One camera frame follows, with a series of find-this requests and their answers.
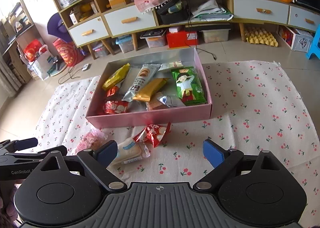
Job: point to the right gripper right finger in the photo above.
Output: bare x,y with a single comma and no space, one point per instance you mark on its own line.
224,163

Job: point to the cherry print cloth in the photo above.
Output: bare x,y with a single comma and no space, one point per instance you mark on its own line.
255,107

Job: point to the green cartoon snack packet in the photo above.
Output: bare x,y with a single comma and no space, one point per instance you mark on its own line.
188,86

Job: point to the red white snack packet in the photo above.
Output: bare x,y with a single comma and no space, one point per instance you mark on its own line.
115,107

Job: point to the blue plastic stool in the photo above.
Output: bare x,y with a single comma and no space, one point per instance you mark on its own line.
314,47

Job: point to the purple hat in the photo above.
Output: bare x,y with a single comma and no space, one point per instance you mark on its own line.
57,28

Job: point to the red box under cabinet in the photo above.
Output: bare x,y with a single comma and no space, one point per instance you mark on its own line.
182,39

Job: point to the pink cardboard box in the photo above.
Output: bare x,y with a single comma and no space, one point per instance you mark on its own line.
152,112

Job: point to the yellow egg tray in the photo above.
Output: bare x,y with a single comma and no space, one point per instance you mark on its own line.
258,35

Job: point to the golden snack packet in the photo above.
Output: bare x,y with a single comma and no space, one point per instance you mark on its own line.
150,89

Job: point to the clear plastic storage bin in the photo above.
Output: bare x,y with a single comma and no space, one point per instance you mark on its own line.
215,35

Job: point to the small silver blue packet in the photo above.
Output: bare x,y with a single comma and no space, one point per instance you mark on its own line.
171,101

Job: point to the white cream cake packet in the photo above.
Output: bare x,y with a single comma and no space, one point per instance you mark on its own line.
130,151

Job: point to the wooden TV cabinet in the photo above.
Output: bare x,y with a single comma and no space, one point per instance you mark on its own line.
88,21

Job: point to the yellow snack packet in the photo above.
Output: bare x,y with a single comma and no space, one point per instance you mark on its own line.
117,77

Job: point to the white patterned storage box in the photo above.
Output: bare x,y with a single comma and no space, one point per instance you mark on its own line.
297,39

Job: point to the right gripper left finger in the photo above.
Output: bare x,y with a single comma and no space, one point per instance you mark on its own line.
96,162

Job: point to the pink nougat packet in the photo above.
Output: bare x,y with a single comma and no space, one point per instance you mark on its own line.
93,140

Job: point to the red lantern bag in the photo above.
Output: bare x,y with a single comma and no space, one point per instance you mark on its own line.
68,51

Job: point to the silver biscuit packet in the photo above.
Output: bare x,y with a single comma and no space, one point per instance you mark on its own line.
143,77

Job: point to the orange snack packet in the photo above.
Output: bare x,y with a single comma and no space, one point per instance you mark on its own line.
112,91

